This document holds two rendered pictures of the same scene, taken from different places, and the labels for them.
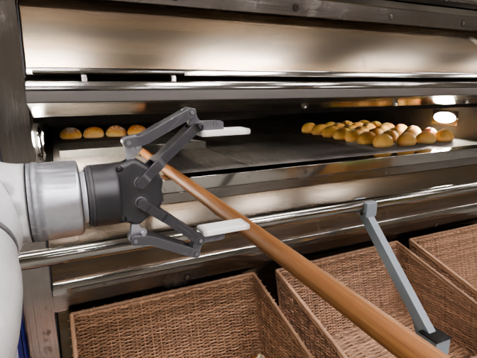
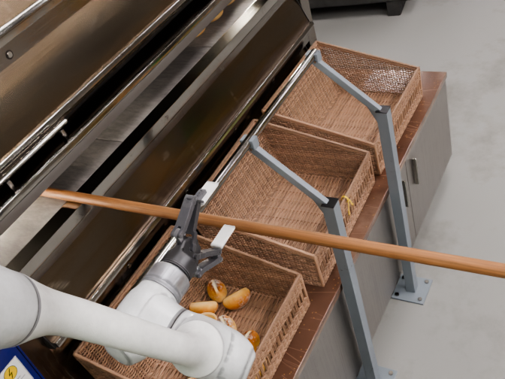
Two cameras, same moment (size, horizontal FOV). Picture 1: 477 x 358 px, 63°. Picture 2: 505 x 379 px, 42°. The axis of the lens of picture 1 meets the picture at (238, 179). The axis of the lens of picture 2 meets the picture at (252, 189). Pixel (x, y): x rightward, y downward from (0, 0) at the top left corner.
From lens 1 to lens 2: 1.06 m
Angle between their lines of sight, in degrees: 33
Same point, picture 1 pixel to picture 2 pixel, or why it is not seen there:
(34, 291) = (40, 359)
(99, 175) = (181, 259)
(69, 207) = (185, 283)
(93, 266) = not seen: hidden behind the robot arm
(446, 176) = (263, 33)
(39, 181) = (169, 282)
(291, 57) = (114, 32)
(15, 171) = (156, 286)
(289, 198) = (164, 147)
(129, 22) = not seen: outside the picture
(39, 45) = not seen: outside the picture
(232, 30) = (59, 44)
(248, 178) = (131, 157)
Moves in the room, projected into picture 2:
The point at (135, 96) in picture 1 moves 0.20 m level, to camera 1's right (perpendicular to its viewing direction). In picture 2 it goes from (58, 171) to (126, 129)
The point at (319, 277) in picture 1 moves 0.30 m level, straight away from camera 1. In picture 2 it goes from (287, 232) to (238, 171)
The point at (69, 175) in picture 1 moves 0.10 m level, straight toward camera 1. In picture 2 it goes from (175, 270) to (216, 280)
